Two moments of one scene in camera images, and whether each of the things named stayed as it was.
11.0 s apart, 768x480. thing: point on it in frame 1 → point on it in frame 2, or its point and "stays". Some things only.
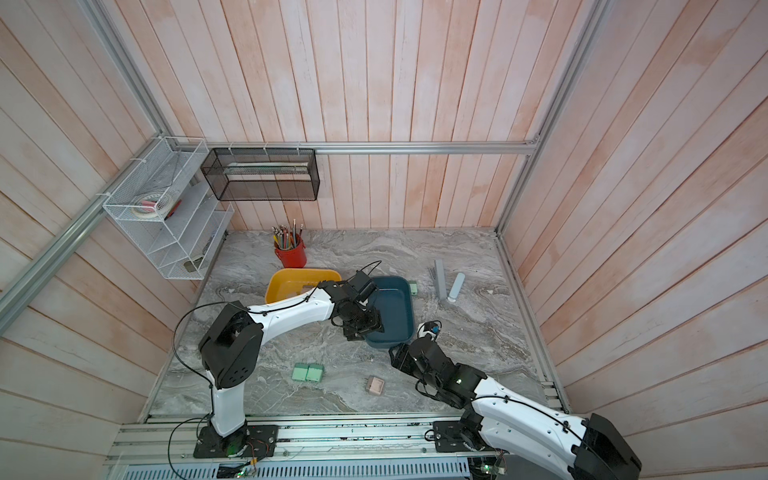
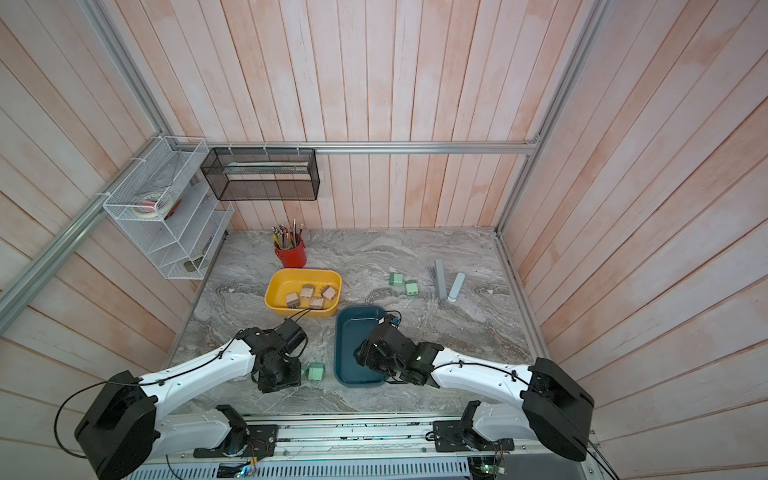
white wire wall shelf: (168, 203) stays
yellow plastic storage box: (288, 282) stays
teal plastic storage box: (394, 301) → (354, 325)
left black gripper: (372, 325) → (294, 379)
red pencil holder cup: (291, 250) stays
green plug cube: (314, 373) stays
